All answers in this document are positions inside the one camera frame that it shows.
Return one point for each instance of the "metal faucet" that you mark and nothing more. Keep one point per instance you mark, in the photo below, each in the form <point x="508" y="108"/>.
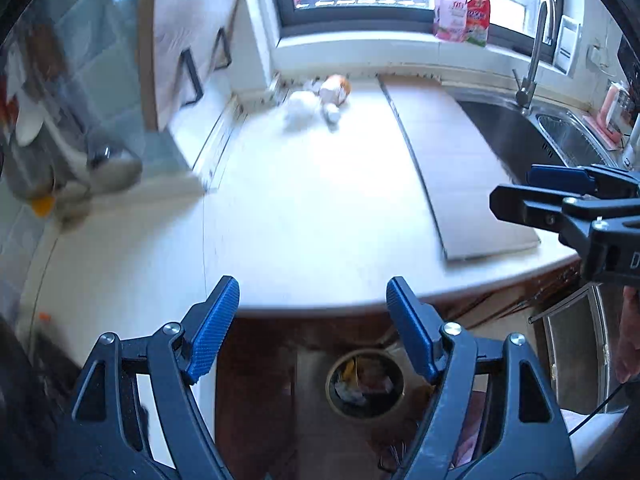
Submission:
<point x="532" y="60"/>

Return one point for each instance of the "black metal rack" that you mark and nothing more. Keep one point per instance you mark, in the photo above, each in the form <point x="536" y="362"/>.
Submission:
<point x="205" y="67"/>

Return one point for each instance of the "person's right hand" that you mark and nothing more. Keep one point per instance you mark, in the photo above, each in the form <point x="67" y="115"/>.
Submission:
<point x="631" y="330"/>

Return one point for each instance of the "red spray bottle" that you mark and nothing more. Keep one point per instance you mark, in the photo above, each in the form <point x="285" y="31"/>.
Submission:
<point x="477" y="10"/>

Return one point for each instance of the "person's leg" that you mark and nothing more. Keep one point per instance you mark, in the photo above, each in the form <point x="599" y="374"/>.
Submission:
<point x="467" y="430"/>

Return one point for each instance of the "glass cabinet door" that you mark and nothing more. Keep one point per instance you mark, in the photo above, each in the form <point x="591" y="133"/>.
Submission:
<point x="575" y="355"/>

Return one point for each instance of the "pink refill pouch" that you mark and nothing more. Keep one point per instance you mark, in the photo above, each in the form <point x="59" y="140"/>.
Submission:
<point x="450" y="10"/>

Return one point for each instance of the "stainless steel sink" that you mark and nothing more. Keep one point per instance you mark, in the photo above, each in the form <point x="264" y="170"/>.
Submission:
<point x="540" y="135"/>

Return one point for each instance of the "flat rectangular board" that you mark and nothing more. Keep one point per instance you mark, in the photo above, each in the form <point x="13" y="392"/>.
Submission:
<point x="460" y="160"/>

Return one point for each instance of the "white wall rack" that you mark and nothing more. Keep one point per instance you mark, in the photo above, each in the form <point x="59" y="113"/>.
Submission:
<point x="567" y="47"/>

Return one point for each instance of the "white crumpled packet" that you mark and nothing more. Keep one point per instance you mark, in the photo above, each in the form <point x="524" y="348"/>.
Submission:
<point x="301" y="110"/>

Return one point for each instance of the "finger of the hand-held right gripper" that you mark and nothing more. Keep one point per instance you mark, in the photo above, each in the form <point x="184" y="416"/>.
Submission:
<point x="530" y="205"/>
<point x="555" y="177"/>

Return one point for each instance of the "small white crumpled wrapper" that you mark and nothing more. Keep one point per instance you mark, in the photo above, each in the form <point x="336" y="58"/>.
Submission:
<point x="332" y="112"/>

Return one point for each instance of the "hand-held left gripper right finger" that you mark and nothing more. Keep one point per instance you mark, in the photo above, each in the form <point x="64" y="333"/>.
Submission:
<point x="412" y="330"/>

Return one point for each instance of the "white wall socket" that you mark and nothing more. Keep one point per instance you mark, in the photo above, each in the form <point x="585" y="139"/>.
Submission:
<point x="595" y="56"/>

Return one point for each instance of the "wooden cutting board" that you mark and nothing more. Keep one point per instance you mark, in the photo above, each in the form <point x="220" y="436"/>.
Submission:
<point x="190" y="35"/>

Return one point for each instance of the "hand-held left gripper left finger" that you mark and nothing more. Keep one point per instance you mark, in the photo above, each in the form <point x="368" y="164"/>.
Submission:
<point x="212" y="330"/>

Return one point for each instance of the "round dark trash bin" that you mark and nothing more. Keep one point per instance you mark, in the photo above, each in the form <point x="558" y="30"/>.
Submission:
<point x="365" y="385"/>

